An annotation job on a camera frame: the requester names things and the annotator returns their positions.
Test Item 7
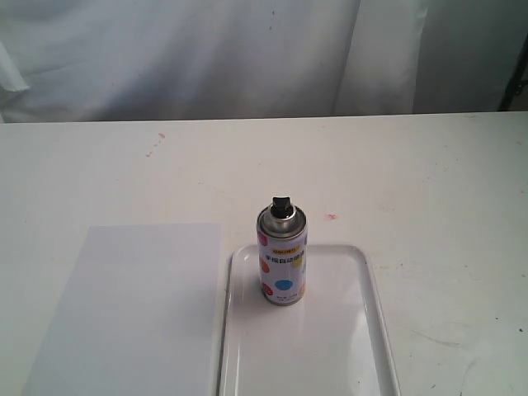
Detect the white spray paint can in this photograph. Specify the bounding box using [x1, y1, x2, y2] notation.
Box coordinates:
[256, 197, 308, 306]

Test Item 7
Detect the white plastic tray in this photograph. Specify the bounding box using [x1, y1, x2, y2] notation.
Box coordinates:
[216, 244, 400, 395]

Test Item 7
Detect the white paper sheet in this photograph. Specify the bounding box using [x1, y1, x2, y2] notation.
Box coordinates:
[23, 224, 221, 395]

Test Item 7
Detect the white backdrop cloth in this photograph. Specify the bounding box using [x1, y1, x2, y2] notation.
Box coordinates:
[1, 1, 527, 123]

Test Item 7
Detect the black stand in corner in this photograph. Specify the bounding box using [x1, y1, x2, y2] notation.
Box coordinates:
[498, 58, 527, 111]

